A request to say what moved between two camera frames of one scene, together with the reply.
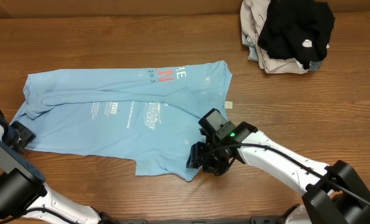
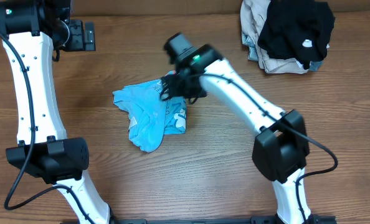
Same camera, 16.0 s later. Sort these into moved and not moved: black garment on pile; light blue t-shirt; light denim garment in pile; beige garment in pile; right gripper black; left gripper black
Moved: light blue t-shirt; left gripper black; right gripper black
Not moved: beige garment in pile; black garment on pile; light denim garment in pile
